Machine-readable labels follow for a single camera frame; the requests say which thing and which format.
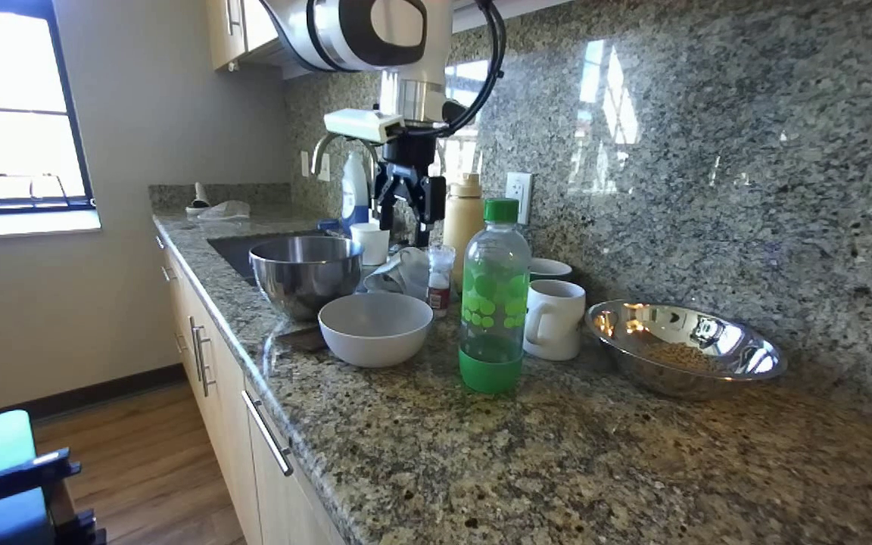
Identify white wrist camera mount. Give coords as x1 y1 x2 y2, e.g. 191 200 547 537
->
320 107 407 147

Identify white ceramic bowl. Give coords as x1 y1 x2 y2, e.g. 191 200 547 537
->
316 290 436 370

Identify white wall outlet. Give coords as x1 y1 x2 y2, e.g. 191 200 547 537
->
502 169 536 227

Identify lower wood cabinets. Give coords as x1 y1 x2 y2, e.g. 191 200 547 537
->
154 223 350 545

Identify silver drawer handle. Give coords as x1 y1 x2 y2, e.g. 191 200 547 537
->
239 385 297 478

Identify shallow steel bowl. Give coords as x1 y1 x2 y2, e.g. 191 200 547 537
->
585 297 789 401

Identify deep steel mixing bowl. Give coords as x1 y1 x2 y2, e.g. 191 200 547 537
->
245 229 365 323

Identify beige squeeze bottle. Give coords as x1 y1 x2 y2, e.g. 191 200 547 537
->
443 169 489 287

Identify white cartoon print mug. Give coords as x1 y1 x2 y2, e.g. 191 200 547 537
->
522 276 590 363

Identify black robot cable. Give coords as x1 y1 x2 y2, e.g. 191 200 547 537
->
436 0 511 138

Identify blue sponge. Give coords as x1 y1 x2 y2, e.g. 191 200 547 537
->
316 205 371 243

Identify green plastic soda bottle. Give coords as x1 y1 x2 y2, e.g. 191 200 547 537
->
456 195 536 398

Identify blue clamp red tip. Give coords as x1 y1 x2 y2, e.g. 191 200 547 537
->
0 448 88 528

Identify steel kitchen sink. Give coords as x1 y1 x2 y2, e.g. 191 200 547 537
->
205 227 333 287

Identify window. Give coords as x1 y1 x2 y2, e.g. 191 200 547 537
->
0 0 98 219

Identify clear plastic bag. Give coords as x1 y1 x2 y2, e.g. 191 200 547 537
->
382 246 433 306

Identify silver cabinet handle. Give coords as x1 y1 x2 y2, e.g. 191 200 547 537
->
188 315 214 398

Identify tall white cup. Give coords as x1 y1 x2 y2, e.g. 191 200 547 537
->
350 221 395 268

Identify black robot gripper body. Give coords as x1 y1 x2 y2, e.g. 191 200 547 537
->
379 129 443 205

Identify upper wood cabinet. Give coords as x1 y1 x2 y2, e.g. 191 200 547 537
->
203 0 294 75
449 0 570 37

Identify soap dispenser bottle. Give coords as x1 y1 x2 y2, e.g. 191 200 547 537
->
336 147 371 227

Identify chrome faucet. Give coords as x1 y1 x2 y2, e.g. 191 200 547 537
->
307 129 382 221

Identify small clear plastic bottle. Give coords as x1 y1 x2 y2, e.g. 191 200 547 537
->
425 246 456 317

